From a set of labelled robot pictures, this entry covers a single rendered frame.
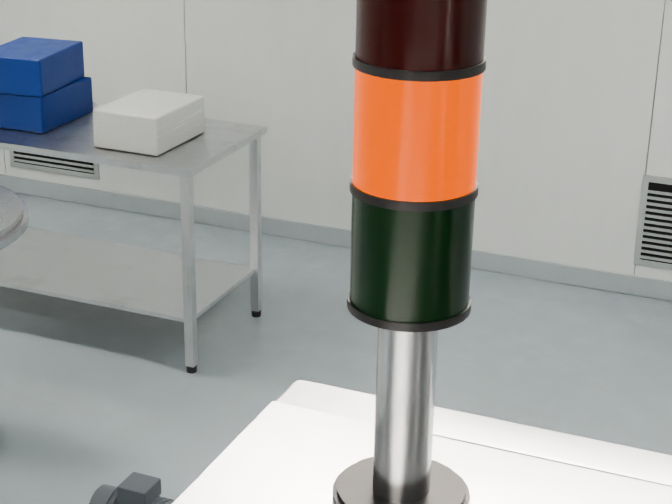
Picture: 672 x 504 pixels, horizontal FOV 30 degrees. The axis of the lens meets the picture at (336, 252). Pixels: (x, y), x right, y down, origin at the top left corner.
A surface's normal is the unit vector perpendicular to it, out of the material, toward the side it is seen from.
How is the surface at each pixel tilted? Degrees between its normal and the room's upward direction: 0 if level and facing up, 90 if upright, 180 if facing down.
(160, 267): 0
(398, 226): 90
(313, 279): 0
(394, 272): 90
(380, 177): 90
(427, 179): 90
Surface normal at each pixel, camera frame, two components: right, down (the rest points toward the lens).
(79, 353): 0.02, -0.93
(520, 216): -0.38, 0.33
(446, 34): 0.31, 0.36
